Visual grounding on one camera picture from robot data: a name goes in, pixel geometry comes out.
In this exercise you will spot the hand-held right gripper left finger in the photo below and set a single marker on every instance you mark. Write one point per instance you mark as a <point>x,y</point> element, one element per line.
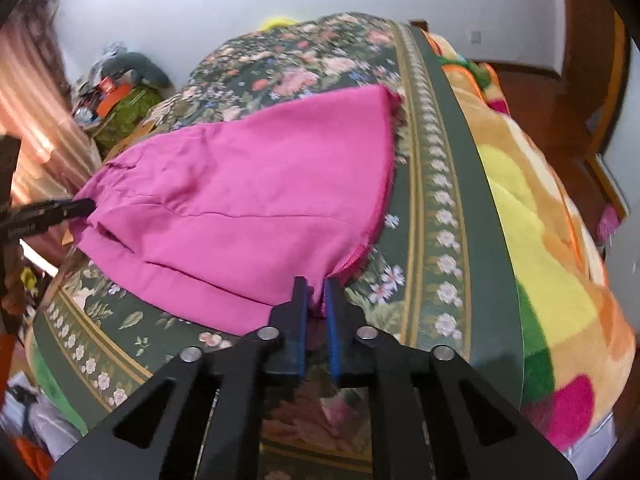
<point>299,330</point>

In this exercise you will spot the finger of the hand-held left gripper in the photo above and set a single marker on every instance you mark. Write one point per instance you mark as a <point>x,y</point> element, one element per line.
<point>55,208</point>

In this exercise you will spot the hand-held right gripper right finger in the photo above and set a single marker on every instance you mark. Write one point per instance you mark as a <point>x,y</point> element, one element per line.
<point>334,335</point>

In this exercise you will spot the pink pants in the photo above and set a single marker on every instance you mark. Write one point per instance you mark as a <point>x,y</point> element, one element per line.
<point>240,200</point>

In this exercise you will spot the pink curtain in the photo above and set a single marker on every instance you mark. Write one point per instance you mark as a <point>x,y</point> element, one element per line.
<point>35,120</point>

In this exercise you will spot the pile of clutter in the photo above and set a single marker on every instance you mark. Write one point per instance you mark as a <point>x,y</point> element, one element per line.
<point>117,95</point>

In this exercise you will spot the green floral bedspread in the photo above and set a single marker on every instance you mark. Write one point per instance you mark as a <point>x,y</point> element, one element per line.
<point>430,210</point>

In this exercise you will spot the colourful plush blanket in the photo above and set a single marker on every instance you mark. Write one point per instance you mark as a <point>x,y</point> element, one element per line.
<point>550,260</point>

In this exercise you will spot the yellow plush item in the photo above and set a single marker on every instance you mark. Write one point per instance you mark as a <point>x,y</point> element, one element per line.
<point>278,22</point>

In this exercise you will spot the wooden headboard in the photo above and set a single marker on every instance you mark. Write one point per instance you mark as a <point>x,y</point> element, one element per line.
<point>421,25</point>

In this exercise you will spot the wooden door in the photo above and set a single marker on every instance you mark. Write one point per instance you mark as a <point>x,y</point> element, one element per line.
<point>607,110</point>

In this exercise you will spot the wall socket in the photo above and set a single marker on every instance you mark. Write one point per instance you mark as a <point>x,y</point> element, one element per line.
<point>475,37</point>

